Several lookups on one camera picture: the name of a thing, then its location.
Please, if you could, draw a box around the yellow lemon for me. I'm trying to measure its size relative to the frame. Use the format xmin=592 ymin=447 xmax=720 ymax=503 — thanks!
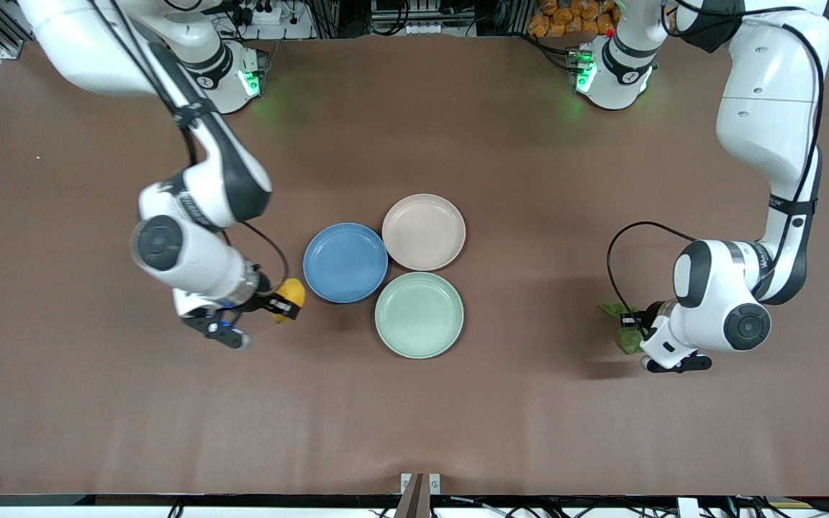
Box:
xmin=273 ymin=278 xmax=308 ymax=324

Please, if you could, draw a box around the green lettuce leaf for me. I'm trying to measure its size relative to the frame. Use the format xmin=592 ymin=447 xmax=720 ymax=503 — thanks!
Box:
xmin=599 ymin=301 xmax=647 ymax=356

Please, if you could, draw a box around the blue plate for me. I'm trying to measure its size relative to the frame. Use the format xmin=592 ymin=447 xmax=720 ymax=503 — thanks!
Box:
xmin=303 ymin=222 xmax=389 ymax=304

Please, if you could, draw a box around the pale green plate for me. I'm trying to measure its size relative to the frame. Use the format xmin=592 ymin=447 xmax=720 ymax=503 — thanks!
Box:
xmin=374 ymin=271 xmax=465 ymax=360

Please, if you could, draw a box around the beige pink plate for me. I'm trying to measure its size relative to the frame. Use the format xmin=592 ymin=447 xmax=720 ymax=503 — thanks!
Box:
xmin=382 ymin=194 xmax=467 ymax=273

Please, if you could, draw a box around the white power strip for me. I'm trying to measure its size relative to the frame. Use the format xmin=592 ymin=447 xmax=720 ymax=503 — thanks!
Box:
xmin=231 ymin=0 xmax=284 ymax=27

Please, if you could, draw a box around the pile of orange packets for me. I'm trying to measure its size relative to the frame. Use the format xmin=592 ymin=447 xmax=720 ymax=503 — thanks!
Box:
xmin=527 ymin=0 xmax=618 ymax=38

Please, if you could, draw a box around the metal bracket at table edge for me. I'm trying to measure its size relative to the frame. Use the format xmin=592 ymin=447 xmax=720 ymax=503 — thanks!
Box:
xmin=394 ymin=472 xmax=442 ymax=518

